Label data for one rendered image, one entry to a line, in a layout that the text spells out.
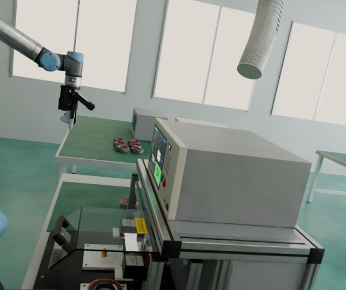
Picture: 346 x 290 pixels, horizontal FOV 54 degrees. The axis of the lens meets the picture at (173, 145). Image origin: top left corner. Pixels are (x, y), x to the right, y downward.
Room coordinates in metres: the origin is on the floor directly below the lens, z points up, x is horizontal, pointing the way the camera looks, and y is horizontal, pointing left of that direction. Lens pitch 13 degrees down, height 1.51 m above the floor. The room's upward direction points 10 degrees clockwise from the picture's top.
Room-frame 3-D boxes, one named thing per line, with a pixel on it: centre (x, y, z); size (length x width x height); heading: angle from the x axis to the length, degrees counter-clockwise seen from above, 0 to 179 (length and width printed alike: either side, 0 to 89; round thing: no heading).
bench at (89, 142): (3.39, 0.52, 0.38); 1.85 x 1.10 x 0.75; 13
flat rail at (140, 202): (1.06, 0.06, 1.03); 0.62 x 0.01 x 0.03; 13
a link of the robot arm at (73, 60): (1.58, 0.51, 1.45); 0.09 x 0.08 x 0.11; 110
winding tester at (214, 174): (1.10, -0.16, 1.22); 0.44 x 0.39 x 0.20; 13
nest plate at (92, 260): (1.15, 0.19, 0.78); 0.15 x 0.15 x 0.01; 13
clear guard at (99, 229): (0.86, 0.11, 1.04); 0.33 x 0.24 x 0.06; 103
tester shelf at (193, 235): (1.11, -0.15, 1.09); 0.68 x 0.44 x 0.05; 13
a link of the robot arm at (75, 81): (1.58, 0.51, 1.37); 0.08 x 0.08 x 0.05
